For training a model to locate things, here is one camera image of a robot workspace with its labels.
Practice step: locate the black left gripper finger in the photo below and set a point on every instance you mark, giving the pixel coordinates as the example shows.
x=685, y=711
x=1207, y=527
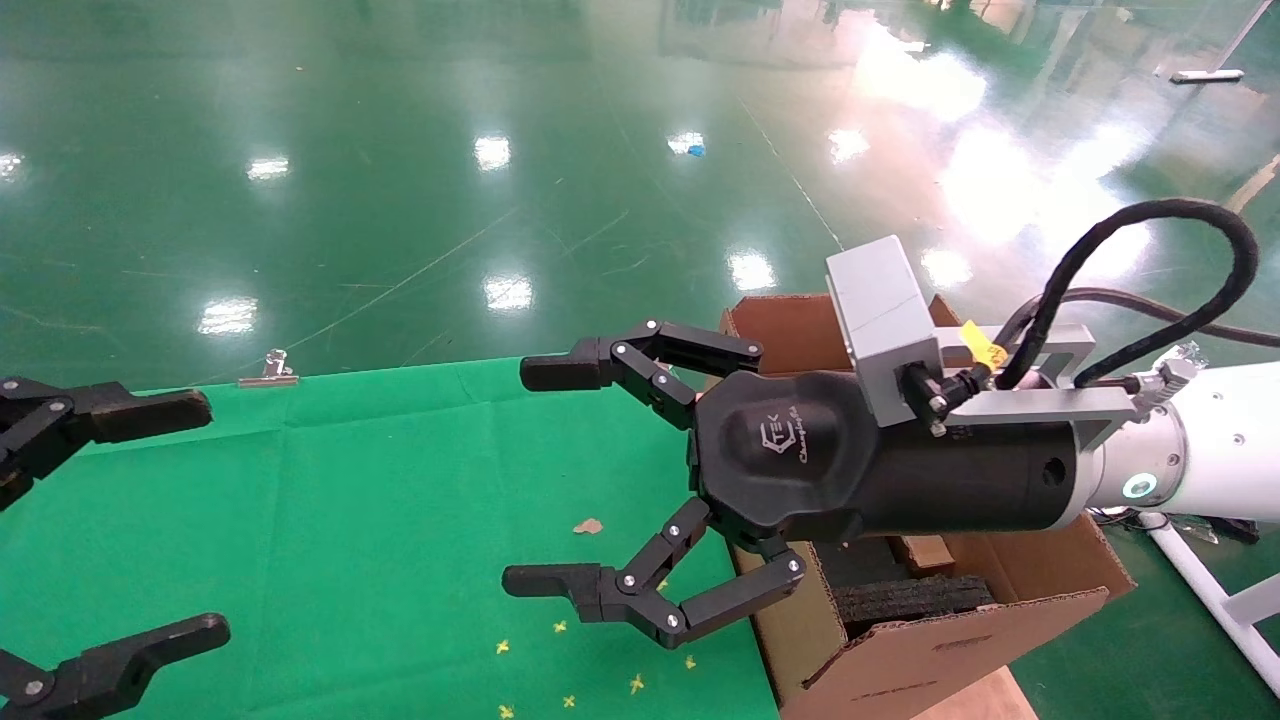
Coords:
x=90, y=680
x=120, y=412

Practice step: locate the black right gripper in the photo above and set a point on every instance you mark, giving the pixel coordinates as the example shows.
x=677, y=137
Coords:
x=800, y=460

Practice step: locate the small brown cardboard box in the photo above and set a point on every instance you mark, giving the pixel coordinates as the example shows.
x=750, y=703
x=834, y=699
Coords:
x=925, y=552

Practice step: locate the small cardboard scrap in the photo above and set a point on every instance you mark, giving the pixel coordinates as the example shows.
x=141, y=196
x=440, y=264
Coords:
x=587, y=526

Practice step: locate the large brown cardboard carton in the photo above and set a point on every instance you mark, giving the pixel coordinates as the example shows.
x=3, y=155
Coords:
x=940, y=660

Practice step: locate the silver binder clip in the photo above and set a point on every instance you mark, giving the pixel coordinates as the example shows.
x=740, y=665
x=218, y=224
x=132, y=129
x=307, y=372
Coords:
x=270, y=372

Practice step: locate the green table cloth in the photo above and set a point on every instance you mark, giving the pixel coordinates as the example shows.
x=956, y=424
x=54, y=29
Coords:
x=350, y=500

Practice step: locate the black foam block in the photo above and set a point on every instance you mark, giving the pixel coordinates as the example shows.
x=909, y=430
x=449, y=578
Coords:
x=900, y=602

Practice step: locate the crumpled clear plastic bag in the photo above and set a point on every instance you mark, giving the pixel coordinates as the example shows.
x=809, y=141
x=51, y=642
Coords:
x=1188, y=350

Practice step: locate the black plastic grid tray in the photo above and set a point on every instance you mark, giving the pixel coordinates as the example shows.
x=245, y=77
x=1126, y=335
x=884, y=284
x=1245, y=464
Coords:
x=1238, y=530

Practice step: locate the white floor bar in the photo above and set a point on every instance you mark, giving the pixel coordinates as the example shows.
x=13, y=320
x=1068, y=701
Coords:
x=1205, y=76

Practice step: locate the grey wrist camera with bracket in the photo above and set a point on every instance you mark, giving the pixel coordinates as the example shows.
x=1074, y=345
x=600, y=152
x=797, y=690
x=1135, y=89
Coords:
x=880, y=310

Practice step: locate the white pipe frame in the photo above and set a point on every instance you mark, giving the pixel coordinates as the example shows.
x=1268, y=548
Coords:
x=1200, y=580

